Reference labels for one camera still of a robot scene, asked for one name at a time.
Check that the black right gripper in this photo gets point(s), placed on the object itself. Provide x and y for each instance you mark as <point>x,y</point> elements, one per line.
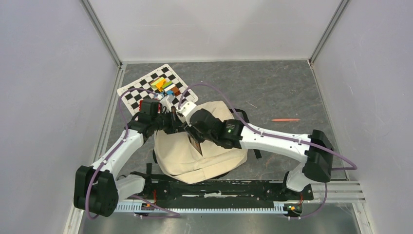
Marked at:
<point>191,129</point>

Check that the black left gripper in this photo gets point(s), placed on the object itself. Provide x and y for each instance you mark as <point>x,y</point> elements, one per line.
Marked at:
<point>176,124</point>

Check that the beige canvas backpack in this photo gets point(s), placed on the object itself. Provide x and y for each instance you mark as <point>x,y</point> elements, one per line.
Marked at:
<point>180,158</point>

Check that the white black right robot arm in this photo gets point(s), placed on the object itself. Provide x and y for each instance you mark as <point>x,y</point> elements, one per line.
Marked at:
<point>314,152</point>

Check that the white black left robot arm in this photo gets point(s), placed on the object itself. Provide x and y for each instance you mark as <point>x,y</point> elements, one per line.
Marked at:
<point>97,191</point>

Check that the green yellow block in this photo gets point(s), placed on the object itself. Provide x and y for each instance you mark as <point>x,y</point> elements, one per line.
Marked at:
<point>154,82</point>

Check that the orange block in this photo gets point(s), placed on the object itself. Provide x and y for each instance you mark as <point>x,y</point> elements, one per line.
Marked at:
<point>161,84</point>

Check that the black white chessboard mat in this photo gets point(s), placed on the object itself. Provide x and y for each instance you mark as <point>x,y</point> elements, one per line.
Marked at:
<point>144,87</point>

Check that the brown block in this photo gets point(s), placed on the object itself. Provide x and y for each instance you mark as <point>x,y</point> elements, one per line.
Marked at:
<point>176,90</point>

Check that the salmon pencil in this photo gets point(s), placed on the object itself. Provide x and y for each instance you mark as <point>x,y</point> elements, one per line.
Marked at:
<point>285,120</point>

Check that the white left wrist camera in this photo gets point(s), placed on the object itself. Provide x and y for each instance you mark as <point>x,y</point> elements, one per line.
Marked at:
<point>166,102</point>

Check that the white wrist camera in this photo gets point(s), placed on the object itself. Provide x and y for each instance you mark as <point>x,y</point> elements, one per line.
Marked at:
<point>166,102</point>
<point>186,111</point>

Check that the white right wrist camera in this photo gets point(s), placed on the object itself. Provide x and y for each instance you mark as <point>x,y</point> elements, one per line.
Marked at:
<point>186,111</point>

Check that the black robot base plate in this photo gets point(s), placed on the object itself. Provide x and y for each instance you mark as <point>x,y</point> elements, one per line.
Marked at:
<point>216,194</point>

